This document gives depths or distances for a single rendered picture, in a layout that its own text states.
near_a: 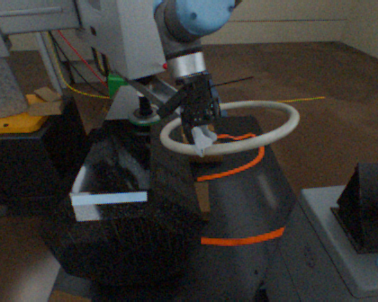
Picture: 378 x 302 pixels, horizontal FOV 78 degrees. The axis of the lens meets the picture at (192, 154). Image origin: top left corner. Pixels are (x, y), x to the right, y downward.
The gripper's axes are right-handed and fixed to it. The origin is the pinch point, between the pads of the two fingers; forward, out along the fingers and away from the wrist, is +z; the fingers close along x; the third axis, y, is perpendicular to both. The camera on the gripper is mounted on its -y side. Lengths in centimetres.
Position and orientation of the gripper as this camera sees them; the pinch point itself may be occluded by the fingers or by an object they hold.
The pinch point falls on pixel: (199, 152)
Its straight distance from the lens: 64.7
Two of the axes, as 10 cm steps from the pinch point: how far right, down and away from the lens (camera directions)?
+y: 8.8, -0.4, -4.8
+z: 2.3, 9.1, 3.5
